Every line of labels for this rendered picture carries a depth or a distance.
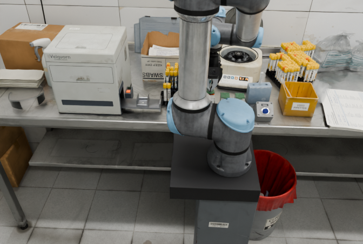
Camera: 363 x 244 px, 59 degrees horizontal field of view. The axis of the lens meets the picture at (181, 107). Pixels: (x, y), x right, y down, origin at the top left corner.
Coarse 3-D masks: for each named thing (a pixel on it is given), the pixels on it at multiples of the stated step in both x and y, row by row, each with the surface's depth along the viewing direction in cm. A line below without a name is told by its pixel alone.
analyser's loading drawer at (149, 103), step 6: (138, 96) 142; (120, 102) 142; (126, 102) 142; (132, 102) 142; (138, 102) 142; (144, 102) 142; (150, 102) 142; (156, 102) 142; (126, 108) 140; (132, 108) 140; (138, 108) 139; (144, 108) 139; (150, 108) 139; (156, 108) 139
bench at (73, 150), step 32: (0, 96) 151; (32, 96) 152; (64, 128) 227; (96, 128) 144; (128, 128) 143; (160, 128) 139; (256, 128) 137; (288, 128) 136; (320, 128) 135; (32, 160) 201; (64, 160) 202; (96, 160) 202; (128, 160) 202; (160, 160) 203; (288, 160) 204; (320, 160) 204; (352, 160) 205
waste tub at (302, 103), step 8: (280, 88) 148; (288, 88) 148; (296, 88) 148; (304, 88) 147; (312, 88) 142; (280, 96) 147; (288, 96) 151; (296, 96) 150; (304, 96) 150; (312, 96) 142; (280, 104) 146; (288, 104) 138; (296, 104) 138; (304, 104) 137; (312, 104) 137; (288, 112) 141; (296, 112) 140; (304, 112) 140; (312, 112) 140
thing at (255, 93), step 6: (252, 84) 144; (258, 84) 144; (264, 84) 144; (270, 84) 144; (252, 90) 143; (258, 90) 143; (264, 90) 143; (270, 90) 143; (246, 96) 148; (252, 96) 145; (258, 96) 145; (264, 96) 145; (246, 102) 148; (252, 102) 146
